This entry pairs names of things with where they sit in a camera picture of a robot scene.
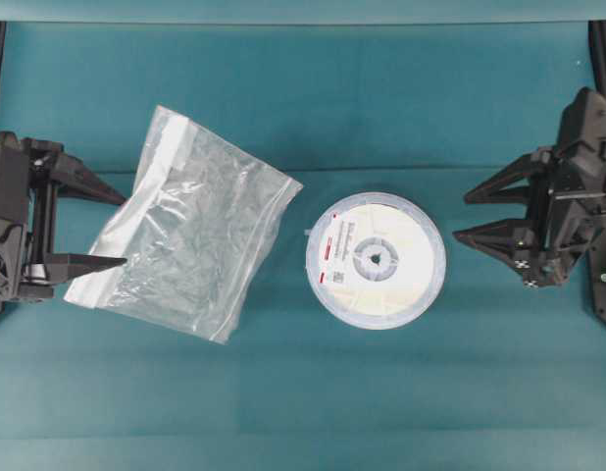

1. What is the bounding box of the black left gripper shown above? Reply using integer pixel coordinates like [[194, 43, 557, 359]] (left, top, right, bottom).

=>
[[0, 131, 126, 302]]

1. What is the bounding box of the clear zip bag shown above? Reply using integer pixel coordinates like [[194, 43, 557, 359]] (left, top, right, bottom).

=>
[[65, 107, 301, 343]]

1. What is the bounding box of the black metal frame rail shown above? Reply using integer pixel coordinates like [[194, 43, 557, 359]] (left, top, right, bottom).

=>
[[588, 20, 606, 98]]

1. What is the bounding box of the white component reel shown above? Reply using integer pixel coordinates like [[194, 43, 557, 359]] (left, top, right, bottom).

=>
[[306, 192, 447, 330]]

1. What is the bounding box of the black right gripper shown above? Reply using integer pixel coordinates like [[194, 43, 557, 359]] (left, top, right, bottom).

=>
[[453, 87, 606, 288]]

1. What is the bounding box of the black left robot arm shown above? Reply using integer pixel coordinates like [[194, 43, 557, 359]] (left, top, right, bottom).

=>
[[0, 131, 126, 314]]

